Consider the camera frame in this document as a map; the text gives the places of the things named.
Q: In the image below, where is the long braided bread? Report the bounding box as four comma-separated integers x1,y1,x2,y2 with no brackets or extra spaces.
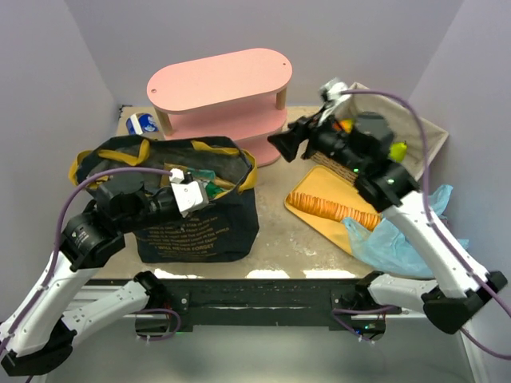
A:
286,192,382,231

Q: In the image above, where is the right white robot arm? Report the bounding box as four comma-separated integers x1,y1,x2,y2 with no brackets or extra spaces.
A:
267,112,507,334

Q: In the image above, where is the green pear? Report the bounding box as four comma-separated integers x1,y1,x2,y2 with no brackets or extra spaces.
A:
389,141,408,163

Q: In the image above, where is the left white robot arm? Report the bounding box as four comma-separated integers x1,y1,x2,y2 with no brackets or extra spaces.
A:
1,168,182,379

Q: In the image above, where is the brown kettle chips bag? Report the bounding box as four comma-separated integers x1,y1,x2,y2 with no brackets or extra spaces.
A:
164,163,199,177

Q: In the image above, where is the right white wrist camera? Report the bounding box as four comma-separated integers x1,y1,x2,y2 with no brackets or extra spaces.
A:
319,77,351,124

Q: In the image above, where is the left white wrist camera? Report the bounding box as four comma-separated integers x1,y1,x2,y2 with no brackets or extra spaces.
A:
168,169,209,218

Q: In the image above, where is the black base frame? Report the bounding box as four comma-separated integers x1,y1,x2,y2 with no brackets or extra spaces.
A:
133,277,404,342

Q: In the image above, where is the yellow tray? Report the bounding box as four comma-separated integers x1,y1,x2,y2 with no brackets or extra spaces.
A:
284,165,382,254

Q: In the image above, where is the blue plastic bag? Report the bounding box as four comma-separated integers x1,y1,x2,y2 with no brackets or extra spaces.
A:
342,183,469,280

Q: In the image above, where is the blue white can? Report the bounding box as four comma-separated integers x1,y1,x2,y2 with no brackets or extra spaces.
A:
125,113,164,140

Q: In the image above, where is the dark denim tote bag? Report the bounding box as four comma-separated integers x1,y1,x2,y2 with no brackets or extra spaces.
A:
62,135,259,267

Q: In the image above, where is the pink three-tier shelf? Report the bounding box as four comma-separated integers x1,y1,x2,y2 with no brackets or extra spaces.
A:
146,48,293,167

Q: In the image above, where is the mango fruit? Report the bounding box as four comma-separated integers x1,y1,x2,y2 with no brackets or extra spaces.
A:
337,119,354,133

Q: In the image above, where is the wicker basket with liner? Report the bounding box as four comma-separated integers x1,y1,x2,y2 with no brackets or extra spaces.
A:
334,82,449,180

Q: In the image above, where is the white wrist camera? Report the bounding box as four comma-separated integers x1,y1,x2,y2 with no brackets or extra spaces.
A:
168,169,209,218
319,77,351,124

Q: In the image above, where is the green chips bag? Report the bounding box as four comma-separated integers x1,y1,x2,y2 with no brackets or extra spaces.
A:
188,168,234,200

